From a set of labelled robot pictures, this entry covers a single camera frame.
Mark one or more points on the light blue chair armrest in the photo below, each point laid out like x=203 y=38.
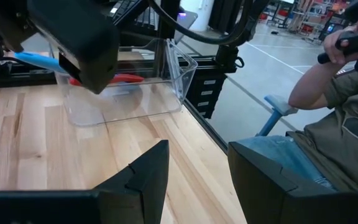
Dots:
x=280 y=104

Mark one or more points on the clear plastic bin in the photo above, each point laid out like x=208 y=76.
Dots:
x=135 y=99

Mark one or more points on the grey laptop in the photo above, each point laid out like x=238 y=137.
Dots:
x=187 y=23

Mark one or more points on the black stand white labels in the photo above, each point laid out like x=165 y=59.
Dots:
x=197 y=102

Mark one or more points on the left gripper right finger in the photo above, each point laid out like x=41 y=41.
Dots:
x=291 y=205

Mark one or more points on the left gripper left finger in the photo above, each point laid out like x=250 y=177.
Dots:
x=73 y=208

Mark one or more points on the person's hand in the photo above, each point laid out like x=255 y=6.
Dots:
x=334 y=46

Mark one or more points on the red silicone spoon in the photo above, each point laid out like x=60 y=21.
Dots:
x=129 y=78

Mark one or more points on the person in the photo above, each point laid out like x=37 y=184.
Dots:
x=346 y=130

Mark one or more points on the blue silicone spoon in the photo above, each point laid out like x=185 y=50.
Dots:
x=39 y=61

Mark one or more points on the person's forearm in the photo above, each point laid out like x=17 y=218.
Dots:
x=309 y=87

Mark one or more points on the black keyboard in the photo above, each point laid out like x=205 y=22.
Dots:
x=148 y=18

